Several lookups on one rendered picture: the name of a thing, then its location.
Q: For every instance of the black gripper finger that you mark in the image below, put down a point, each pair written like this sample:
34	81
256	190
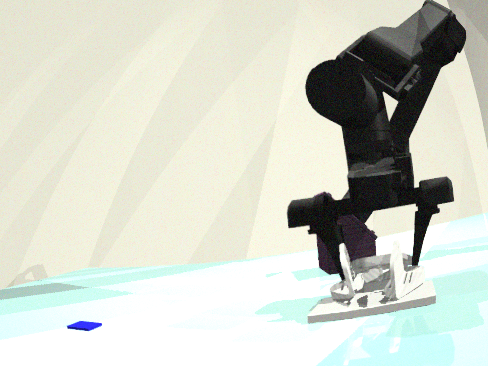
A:
332	237
421	223

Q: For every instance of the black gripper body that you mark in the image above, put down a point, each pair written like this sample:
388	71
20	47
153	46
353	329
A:
322	212

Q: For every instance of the blue flat square plate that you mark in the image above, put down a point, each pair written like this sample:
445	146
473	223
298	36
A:
85	326

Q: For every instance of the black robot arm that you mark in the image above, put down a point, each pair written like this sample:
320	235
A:
403	62

